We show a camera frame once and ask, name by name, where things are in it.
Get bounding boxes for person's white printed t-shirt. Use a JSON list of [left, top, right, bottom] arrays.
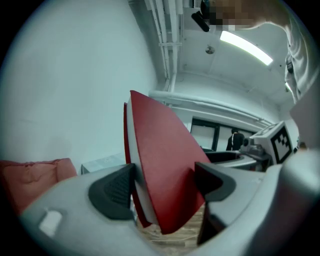
[[284, 14, 320, 106]]

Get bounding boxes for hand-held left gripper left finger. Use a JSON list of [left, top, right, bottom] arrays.
[[19, 163, 161, 256]]

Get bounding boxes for dark framed window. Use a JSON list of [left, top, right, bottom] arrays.
[[190, 116, 253, 152]]

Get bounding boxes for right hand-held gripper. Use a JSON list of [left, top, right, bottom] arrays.
[[202, 120, 294, 173]]

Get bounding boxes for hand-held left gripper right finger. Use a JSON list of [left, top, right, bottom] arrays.
[[194, 161, 271, 246]]

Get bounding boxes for person's face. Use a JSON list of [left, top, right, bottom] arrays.
[[208, 0, 291, 32]]

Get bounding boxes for white ceiling pipes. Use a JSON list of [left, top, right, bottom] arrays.
[[147, 0, 276, 126]]

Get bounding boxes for pink padded armchair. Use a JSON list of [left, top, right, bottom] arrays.
[[0, 157, 78, 216]]

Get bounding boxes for black head-worn camera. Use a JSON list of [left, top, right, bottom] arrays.
[[191, 0, 211, 33]]

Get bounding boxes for long ceiling light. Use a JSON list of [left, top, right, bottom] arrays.
[[219, 30, 274, 66]]

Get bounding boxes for red hardcover book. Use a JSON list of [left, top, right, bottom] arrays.
[[123, 89, 212, 236]]

